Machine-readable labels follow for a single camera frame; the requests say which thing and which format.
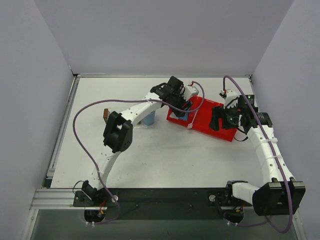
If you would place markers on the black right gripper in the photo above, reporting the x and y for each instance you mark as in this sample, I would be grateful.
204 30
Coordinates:
222 118

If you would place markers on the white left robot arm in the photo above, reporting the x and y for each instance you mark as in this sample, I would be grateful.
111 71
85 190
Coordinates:
118 132

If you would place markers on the aluminium front rail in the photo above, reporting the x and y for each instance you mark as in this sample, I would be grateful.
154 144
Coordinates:
63 198

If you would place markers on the red plastic bin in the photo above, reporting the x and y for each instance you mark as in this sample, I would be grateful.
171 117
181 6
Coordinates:
202 120

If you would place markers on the white pink toothbrush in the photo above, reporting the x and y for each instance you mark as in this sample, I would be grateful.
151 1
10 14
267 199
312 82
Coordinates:
190 125

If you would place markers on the clear textured acrylic tray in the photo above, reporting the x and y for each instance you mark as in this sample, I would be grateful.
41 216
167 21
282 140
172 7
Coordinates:
141 125

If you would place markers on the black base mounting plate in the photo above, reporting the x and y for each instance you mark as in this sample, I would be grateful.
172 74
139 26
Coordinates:
161 212

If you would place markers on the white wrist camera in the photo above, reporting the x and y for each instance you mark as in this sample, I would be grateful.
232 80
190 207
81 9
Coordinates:
190 91
230 98

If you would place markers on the blue plastic cup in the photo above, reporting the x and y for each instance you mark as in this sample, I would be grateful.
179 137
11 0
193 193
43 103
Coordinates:
149 120

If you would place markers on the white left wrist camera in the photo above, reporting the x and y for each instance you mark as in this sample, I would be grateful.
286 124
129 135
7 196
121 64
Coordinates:
190 91

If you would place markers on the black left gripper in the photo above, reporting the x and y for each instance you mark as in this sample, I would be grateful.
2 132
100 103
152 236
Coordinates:
180 107

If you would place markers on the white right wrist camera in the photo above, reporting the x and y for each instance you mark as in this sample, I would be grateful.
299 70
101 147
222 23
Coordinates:
230 98

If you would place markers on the brown wooden block stand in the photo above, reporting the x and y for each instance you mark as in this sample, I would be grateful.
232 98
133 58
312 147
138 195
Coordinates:
106 114

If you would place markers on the blue toothpaste tube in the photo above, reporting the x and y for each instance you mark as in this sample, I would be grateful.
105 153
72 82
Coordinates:
184 118

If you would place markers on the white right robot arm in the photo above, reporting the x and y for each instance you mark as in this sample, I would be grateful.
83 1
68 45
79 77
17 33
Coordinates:
281 193

